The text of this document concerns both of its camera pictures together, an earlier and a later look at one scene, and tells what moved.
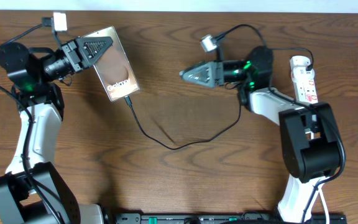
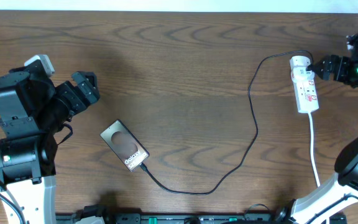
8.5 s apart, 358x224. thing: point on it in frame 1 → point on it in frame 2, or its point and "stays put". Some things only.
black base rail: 227,218 stays put
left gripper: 72,55 → 74,94
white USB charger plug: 300,61 stays put
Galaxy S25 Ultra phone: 113,67 → 127,148
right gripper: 212,76 → 344,62
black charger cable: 190,145 → 253,142
